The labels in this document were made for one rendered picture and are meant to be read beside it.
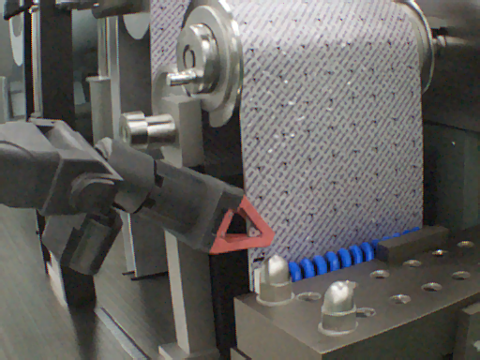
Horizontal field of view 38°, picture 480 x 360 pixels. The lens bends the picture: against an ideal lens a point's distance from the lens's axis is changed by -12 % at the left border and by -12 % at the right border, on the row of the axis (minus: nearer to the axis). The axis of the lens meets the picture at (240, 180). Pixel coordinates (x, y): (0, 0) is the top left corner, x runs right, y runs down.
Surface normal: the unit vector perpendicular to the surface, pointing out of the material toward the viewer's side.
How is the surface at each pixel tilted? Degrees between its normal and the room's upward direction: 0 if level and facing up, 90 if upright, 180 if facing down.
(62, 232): 75
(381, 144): 90
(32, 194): 120
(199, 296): 90
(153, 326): 0
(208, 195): 60
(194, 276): 90
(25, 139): 31
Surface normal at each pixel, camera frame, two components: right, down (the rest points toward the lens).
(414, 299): -0.06, -0.97
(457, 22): -0.89, 0.16
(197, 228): -0.80, -0.35
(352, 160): 0.46, 0.18
